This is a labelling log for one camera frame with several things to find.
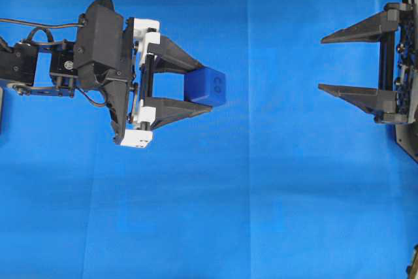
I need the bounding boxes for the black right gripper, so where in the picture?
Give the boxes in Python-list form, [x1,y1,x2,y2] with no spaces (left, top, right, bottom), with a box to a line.
[318,3,417,125]

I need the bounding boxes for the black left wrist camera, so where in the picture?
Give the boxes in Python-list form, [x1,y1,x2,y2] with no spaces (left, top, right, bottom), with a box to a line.
[74,0,134,144]

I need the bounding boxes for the thin black camera cable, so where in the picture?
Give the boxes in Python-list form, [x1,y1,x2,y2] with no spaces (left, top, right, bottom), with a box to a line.
[0,18,86,31]

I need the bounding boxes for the blue block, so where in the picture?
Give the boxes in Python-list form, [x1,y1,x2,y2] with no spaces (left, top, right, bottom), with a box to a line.
[184,67,227,107]

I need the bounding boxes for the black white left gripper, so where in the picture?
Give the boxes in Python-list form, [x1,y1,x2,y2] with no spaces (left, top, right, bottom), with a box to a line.
[113,18,212,147]

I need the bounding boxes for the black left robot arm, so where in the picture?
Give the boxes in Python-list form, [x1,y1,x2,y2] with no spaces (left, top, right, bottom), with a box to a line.
[1,18,214,148]

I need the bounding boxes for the blue table cloth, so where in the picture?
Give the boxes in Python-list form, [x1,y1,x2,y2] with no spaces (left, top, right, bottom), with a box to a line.
[1,0,417,278]

